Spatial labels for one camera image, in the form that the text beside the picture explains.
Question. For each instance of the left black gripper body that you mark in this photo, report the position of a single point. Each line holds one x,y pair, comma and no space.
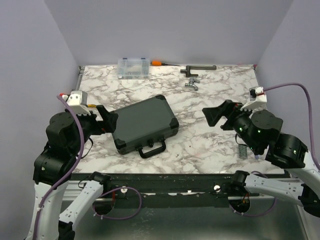
89,125

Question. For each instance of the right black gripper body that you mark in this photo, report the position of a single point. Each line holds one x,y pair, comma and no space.
236,112

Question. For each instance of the black poker set case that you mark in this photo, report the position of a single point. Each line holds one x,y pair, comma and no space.
144,126

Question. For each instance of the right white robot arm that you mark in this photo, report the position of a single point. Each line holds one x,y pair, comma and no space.
261,132

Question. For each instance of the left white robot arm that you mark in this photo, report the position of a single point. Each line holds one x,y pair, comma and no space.
67,134

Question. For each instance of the grey green chip stack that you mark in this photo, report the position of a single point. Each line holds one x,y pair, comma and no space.
242,152

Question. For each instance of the silver metal tap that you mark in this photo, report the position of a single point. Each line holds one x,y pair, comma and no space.
192,84

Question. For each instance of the clear plastic organizer box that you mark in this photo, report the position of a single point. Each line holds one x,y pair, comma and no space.
133,68

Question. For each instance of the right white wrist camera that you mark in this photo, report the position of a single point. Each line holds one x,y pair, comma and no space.
258,98

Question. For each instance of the grey metal door handle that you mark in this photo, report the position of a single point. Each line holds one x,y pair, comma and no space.
188,68

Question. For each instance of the orange handled screwdriver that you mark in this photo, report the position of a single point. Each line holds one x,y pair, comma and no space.
156,63

